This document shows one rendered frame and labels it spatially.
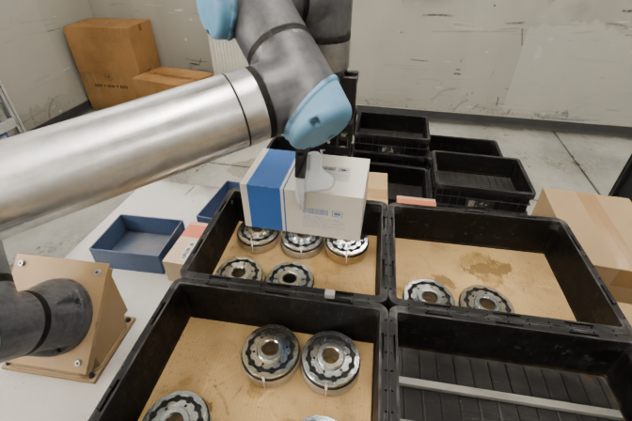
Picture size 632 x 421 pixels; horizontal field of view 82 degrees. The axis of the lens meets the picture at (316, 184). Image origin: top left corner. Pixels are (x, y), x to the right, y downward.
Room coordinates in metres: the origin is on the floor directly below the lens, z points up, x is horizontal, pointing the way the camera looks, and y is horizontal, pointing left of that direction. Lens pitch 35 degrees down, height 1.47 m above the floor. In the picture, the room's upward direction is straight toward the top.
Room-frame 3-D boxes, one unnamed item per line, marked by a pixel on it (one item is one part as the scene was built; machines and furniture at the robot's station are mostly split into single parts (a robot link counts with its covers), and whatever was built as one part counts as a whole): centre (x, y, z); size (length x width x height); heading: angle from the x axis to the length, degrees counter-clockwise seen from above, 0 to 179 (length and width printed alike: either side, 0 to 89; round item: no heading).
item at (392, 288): (0.52, -0.35, 0.92); 0.40 x 0.30 x 0.02; 81
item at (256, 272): (0.53, 0.17, 0.86); 0.10 x 0.10 x 0.01
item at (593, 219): (0.69, -0.73, 0.78); 0.30 x 0.22 x 0.16; 166
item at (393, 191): (1.46, -0.34, 0.31); 0.40 x 0.30 x 0.34; 78
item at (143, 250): (0.76, 0.50, 0.74); 0.20 x 0.15 x 0.07; 82
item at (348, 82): (0.51, -0.02, 1.25); 0.09 x 0.08 x 0.12; 78
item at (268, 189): (0.52, 0.01, 1.09); 0.20 x 0.12 x 0.09; 78
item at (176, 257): (0.72, 0.32, 0.74); 0.16 x 0.12 x 0.07; 169
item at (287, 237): (0.66, 0.03, 0.86); 0.10 x 0.10 x 0.01
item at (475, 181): (1.37, -0.73, 0.37); 0.40 x 0.30 x 0.45; 78
